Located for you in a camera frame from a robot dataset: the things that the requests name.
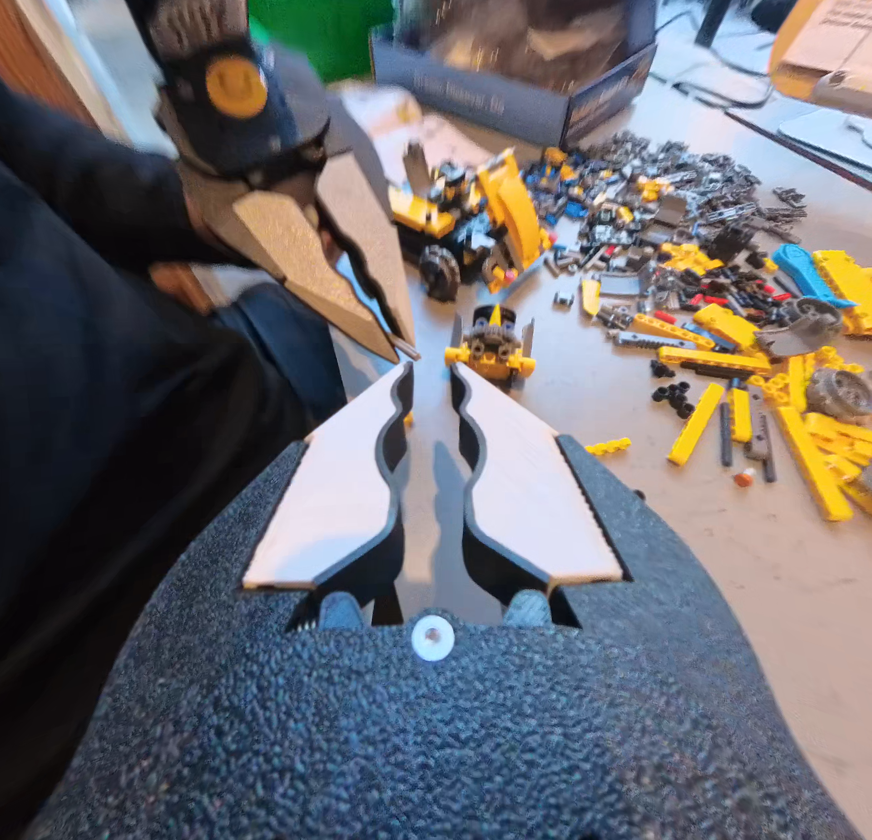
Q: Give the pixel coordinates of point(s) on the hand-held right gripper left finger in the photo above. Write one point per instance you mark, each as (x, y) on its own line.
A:
(327, 513)

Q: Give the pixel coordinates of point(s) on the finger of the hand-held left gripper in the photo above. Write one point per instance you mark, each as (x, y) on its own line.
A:
(306, 267)
(368, 227)

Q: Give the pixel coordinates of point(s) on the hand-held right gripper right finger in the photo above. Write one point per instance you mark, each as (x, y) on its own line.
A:
(538, 513)

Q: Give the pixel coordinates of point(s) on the yellow holed beam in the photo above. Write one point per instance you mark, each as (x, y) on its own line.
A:
(608, 447)

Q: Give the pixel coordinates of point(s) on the yellow brick vehicle model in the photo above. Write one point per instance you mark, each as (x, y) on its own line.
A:
(518, 220)

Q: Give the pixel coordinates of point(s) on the yellow brick wheel subassembly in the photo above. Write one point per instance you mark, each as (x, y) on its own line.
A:
(490, 356)

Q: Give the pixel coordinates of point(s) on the pile of small connector pieces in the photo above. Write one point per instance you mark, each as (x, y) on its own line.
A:
(579, 186)

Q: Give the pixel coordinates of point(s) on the spread of yellow beams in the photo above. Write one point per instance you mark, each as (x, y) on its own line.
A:
(811, 458)

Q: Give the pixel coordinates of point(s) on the person's left forearm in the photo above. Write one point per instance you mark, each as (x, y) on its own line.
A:
(82, 186)

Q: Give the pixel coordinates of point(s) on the grey desk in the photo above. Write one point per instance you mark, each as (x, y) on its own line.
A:
(681, 547)

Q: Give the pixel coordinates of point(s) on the white instruction booklet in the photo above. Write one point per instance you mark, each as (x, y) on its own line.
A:
(436, 138)

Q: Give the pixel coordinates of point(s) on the green bin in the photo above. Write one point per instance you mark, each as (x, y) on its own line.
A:
(306, 15)

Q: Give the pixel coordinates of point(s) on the blue kit box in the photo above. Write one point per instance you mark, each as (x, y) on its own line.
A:
(490, 97)

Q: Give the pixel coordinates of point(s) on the black connector cluster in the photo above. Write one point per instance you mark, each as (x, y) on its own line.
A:
(674, 394)

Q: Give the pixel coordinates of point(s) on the small orange peg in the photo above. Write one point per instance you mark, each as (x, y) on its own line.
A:
(744, 477)

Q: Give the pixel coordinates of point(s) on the small grey curved connector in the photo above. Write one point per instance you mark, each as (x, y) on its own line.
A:
(564, 299)

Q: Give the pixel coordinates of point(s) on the yellow curved fairing piece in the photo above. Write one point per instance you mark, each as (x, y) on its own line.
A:
(591, 298)

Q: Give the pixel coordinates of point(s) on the person's dark clothing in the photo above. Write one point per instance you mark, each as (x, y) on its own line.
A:
(102, 411)

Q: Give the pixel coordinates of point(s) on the pile of grey track links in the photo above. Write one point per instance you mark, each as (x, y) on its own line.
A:
(715, 179)

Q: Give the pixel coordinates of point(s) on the blue brick separator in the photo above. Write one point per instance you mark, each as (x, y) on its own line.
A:
(804, 274)

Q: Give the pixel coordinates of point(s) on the stack of yellow panels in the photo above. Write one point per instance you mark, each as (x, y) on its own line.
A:
(848, 288)

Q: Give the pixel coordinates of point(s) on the white stand base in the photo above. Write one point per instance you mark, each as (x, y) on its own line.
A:
(831, 138)

